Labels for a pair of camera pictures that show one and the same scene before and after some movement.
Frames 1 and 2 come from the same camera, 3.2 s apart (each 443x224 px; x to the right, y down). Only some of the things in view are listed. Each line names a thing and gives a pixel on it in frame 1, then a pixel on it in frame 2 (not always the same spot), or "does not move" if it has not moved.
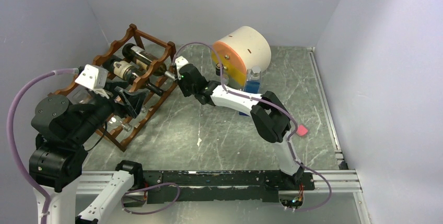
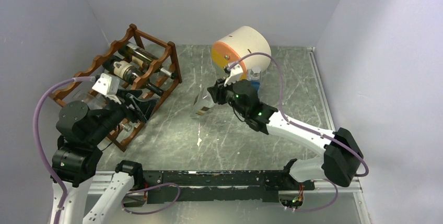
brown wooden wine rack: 140,75 does not move
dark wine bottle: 143,59 does not move
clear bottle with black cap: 225,78 -> 202,103
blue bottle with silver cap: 252,84 does not move
